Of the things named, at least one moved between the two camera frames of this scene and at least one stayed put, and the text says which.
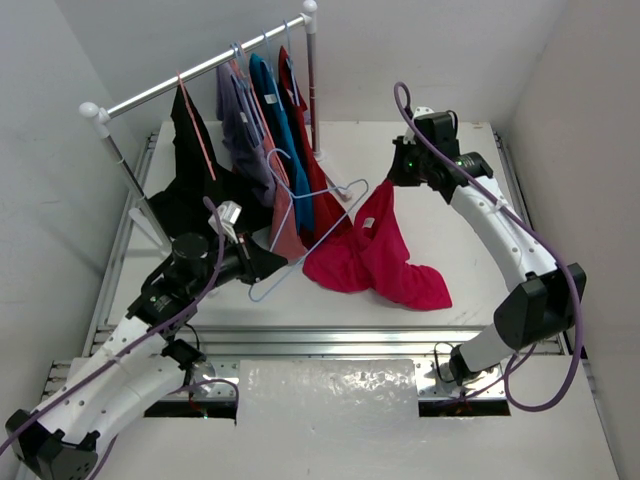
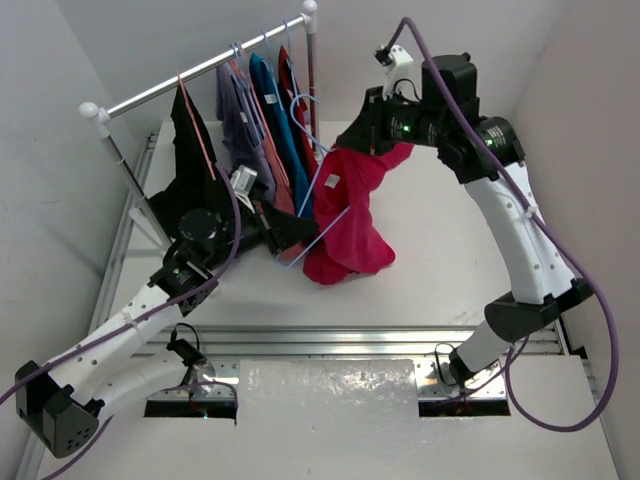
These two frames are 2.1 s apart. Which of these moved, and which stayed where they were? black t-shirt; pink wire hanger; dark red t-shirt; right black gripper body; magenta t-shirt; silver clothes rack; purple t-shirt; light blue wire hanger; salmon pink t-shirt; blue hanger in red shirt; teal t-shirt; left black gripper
Moved: light blue wire hanger; left black gripper; right black gripper body; magenta t-shirt
Stayed: teal t-shirt; pink wire hanger; salmon pink t-shirt; silver clothes rack; dark red t-shirt; blue hanger in red shirt; black t-shirt; purple t-shirt
